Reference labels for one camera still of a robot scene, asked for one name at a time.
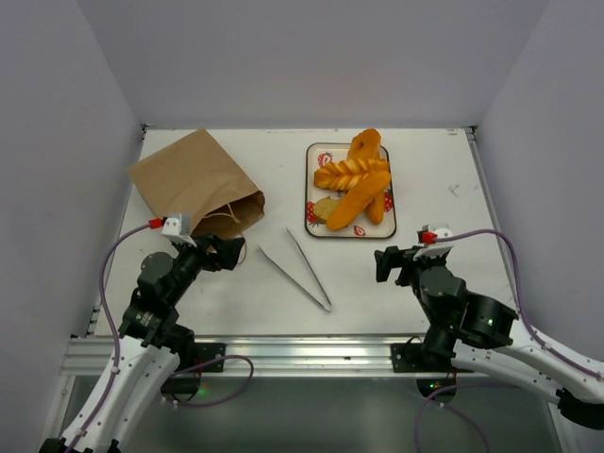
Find orange fake bread loaf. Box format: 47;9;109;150
365;192;385;225

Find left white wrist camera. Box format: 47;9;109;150
147;212;196;247

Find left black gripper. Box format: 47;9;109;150
167;231;243;305

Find orange fake donut ring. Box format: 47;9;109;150
347;127;382;164

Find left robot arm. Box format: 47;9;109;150
41;234;245;452

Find strawberry print tray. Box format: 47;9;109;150
304;143;397;240

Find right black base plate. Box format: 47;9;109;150
390;336;471;375

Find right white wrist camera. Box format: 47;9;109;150
413;223;453;260

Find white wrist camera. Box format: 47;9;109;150
147;212;196;247
413;223;453;260

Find speckled fake bread slice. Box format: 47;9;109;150
312;197;341;224

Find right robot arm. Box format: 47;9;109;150
374;246;603;430

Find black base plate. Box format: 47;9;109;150
176;343;227;371
390;336;471;375

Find aluminium mounting rail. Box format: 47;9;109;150
60;333;553;378

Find metal tongs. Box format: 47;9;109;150
258;227;334;313

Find braided golden fake bread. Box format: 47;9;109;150
313;159;390;192

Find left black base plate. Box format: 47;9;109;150
176;343;227;371

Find brown paper bag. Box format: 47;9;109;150
127;129;265;239

